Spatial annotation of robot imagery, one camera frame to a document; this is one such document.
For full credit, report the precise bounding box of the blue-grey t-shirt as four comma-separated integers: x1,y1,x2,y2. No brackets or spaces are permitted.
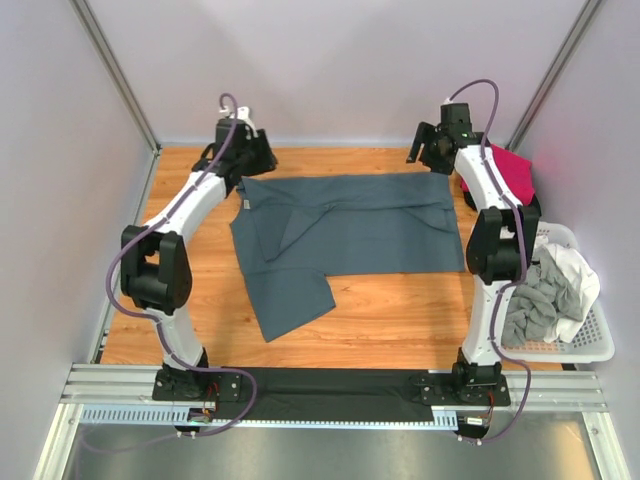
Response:
231,172,465,342

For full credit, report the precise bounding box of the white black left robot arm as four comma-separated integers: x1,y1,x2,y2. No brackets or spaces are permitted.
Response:
116,117,277,401

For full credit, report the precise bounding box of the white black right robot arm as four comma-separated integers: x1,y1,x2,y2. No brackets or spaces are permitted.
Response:
407,103,539,404

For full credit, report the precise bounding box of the folded pink t-shirt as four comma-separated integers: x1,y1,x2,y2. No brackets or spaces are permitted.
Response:
490,144,535,202

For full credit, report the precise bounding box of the folded black t-shirt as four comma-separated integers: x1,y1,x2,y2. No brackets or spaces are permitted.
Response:
462,190,542,216

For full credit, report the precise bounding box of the grey t-shirt in basket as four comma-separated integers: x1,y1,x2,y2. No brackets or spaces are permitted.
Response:
501,249,583,348

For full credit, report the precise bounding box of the white t-shirt in basket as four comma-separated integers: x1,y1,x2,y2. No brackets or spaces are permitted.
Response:
534,243,601,343

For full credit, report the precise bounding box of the white plastic laundry basket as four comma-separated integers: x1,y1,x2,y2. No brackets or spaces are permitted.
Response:
501,222,615,364

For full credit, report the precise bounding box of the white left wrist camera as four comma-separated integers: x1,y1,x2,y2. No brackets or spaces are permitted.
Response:
217,106,258,140

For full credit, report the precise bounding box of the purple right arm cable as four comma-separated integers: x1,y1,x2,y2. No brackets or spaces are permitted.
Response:
447,78,535,447

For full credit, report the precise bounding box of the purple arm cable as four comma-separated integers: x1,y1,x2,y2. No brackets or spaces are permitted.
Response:
79,93,260,454
447,78,535,447

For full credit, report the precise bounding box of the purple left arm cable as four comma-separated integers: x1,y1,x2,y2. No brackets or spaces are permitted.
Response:
79,93,260,454

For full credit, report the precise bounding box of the right aluminium corner post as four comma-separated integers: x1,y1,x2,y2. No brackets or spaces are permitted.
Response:
506,0,606,151

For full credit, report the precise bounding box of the aluminium corner post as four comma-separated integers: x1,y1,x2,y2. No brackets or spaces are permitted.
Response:
70,0,161,153
506,0,606,151

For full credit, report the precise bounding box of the left aluminium corner post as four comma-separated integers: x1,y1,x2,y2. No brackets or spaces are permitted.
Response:
70,0,161,153

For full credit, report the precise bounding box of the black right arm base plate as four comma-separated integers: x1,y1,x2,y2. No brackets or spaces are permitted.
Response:
409,371,511,407

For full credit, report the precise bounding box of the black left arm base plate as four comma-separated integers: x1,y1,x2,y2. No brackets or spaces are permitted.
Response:
152,366,252,402

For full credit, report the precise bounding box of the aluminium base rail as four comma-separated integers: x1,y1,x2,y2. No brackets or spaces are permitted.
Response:
61,364,607,412

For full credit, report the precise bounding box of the grey slotted cable duct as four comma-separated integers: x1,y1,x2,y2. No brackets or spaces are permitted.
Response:
80,404,458,431

